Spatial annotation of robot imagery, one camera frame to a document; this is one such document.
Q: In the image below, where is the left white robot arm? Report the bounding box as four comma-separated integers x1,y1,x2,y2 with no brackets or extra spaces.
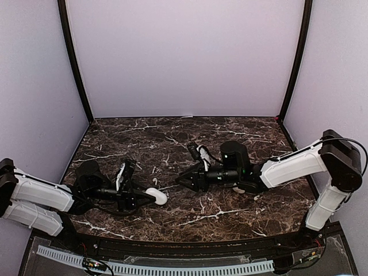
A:
1,158,167,251

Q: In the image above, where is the right black frame post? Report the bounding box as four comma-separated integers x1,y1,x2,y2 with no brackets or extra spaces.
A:
278,0,313,124

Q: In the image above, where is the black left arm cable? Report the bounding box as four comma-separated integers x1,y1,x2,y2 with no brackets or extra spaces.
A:
71,183,139,216

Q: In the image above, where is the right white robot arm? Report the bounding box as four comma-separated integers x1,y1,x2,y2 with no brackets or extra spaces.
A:
175,129,367,250

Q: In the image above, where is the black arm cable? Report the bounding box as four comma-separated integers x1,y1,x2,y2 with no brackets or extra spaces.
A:
275,138,368,202
71,183,139,216

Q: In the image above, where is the beige square charging case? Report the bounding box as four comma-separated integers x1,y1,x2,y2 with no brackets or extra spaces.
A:
233,187,245,194

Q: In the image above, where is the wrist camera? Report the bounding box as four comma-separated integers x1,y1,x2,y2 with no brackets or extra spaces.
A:
115,159,136,191
187,142,211,171

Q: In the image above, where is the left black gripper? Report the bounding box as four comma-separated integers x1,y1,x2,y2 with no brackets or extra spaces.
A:
86,178,156,212

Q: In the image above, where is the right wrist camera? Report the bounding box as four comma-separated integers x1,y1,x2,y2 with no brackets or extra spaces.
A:
187,142,211,171

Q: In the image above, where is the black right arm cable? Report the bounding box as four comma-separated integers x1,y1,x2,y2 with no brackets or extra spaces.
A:
275,138,368,202

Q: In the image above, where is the white oval charging case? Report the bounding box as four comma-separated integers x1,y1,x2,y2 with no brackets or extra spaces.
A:
145,187,167,205

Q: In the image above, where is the black frame post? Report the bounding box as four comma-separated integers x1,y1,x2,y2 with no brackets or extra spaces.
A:
278,0,313,124
57,0,94,124

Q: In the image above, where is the white slotted cable duct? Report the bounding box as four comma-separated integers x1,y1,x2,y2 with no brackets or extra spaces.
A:
36,246,274,275

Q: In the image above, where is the black front rail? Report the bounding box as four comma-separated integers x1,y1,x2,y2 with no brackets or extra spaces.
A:
71,229,302,259

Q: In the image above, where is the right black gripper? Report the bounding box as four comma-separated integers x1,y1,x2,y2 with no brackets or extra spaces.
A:
175,162,241,193

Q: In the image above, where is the left black frame post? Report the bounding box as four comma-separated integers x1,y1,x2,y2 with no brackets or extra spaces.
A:
57,0,94,124

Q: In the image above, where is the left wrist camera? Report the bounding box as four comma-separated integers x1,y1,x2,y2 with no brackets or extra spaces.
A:
115,159,136,191

